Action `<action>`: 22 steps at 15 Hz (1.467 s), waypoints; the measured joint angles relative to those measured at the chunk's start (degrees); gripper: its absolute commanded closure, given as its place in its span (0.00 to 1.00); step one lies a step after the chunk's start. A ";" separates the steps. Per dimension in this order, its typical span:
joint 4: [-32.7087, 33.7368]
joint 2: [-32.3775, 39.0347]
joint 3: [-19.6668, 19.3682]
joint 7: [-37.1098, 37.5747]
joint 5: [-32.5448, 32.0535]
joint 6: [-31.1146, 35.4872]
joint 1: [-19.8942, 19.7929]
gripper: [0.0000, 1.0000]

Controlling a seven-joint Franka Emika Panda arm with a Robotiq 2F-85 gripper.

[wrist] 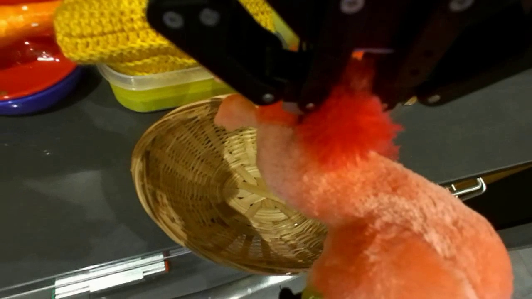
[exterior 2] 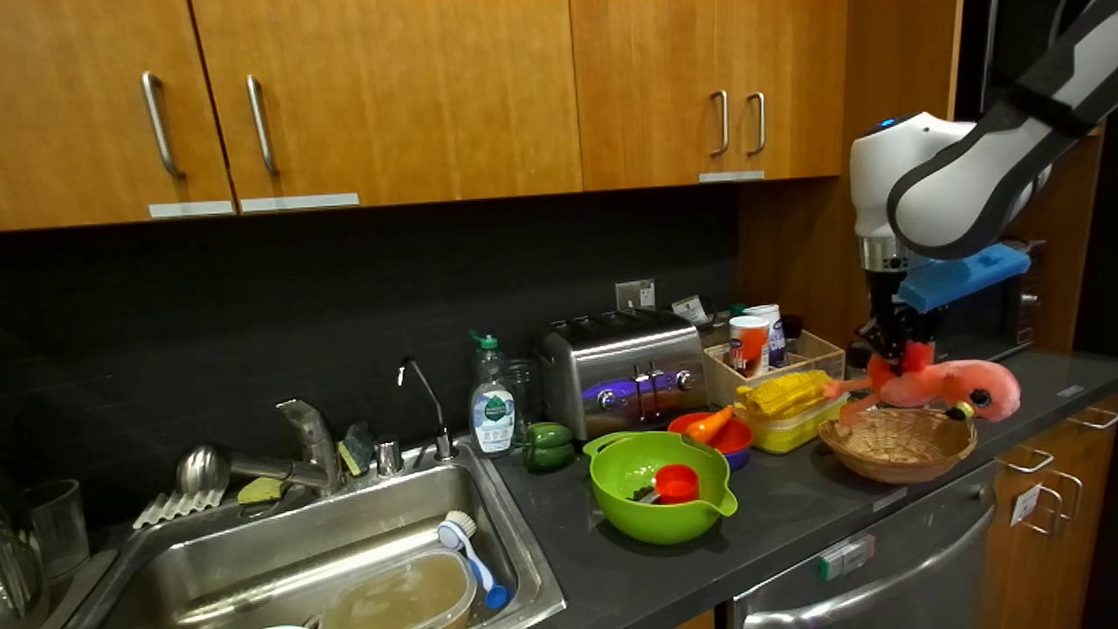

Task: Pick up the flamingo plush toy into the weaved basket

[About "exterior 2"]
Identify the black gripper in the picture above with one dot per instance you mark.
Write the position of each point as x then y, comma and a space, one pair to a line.
896, 306

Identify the pink flamingo plush toy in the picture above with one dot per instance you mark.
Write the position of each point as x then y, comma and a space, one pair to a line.
967, 381

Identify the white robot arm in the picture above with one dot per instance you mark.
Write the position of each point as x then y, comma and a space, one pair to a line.
967, 186

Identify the woven wicker basket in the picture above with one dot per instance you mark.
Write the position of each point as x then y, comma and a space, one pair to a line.
898, 447

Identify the yellow toy corn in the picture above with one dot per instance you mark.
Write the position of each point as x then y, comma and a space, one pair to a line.
792, 392

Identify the orange toy carrot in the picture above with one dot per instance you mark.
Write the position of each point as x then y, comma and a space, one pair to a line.
710, 423

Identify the red toy tomato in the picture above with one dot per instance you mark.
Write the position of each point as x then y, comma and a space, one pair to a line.
675, 484

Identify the green toy bell pepper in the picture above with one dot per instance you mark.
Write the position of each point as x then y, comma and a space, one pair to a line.
546, 445

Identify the glass pepper shaker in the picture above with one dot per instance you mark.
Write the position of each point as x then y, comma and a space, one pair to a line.
862, 355

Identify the black toaster oven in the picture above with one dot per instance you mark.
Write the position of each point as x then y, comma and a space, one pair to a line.
991, 334

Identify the tan storage box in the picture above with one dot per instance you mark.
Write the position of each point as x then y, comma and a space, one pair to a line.
816, 355

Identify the wooden tall shelf unit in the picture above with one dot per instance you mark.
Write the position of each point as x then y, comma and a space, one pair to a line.
816, 256

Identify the yellow plastic container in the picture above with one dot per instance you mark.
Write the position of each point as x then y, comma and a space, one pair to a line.
799, 428

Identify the white bottle red label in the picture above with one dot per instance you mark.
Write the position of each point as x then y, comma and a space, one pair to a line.
749, 347

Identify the red bowl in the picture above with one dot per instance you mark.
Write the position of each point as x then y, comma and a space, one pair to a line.
736, 440

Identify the white crumpled packet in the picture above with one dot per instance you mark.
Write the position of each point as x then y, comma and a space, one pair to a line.
689, 309

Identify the stainless steel dishwasher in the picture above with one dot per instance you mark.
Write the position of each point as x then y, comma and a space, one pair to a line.
884, 571

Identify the wooden drawer cabinet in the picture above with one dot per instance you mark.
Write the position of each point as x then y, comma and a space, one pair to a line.
1052, 545

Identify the silver toaster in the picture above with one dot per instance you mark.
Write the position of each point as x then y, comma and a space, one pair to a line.
627, 373

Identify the green mixing bowl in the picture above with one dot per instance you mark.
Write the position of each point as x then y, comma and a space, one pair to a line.
632, 512

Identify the steel built-in microwave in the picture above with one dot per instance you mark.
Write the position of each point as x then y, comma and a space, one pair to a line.
1002, 36

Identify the clear dish soap bottle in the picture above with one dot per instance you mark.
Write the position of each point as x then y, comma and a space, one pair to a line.
495, 406

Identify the thin chrome tap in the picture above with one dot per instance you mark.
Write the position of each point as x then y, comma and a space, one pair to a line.
432, 403

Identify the blue white dish brush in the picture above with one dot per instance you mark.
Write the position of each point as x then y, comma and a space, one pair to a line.
474, 559

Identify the clear plastic tub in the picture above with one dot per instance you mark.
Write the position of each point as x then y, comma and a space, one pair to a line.
404, 594

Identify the chrome faucet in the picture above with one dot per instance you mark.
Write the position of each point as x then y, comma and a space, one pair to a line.
311, 438

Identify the yellow green sponge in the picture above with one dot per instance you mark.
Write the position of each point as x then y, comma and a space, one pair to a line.
260, 491

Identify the stainless steel sink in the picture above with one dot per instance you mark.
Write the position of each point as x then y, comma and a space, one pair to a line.
232, 559

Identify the metal ladle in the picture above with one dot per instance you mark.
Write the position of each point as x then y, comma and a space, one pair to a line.
199, 466

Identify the silver slotted utensil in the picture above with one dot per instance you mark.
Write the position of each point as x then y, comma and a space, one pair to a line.
176, 509

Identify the metal pot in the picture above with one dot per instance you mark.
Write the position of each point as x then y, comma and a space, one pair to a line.
55, 537

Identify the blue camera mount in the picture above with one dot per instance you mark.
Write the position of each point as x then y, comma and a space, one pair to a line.
967, 281

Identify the silver wall outlet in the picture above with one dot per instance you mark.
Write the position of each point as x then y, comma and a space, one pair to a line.
632, 296

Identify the wooden wall cabinet door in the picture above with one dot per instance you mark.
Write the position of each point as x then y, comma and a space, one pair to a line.
80, 107
649, 83
406, 92
804, 83

